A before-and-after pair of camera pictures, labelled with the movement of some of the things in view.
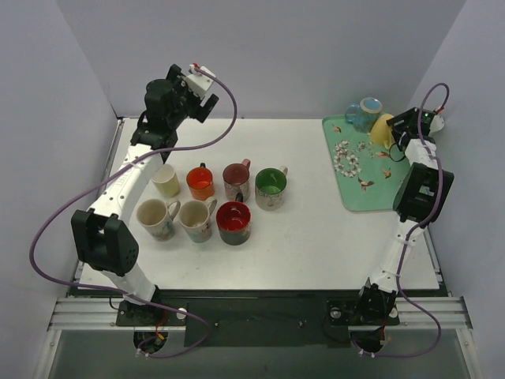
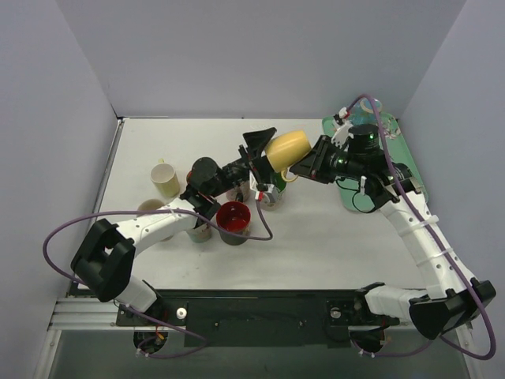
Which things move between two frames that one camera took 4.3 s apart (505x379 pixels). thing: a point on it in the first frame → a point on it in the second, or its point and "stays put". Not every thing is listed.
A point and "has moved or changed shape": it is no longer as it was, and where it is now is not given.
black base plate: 252,317 stays put
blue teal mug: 362,115 stays put
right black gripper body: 400,132 → 319,159
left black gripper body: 207,109 → 251,160
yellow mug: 382,133 has moved or changed shape
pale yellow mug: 166,181 stays put
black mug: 233,219 stays put
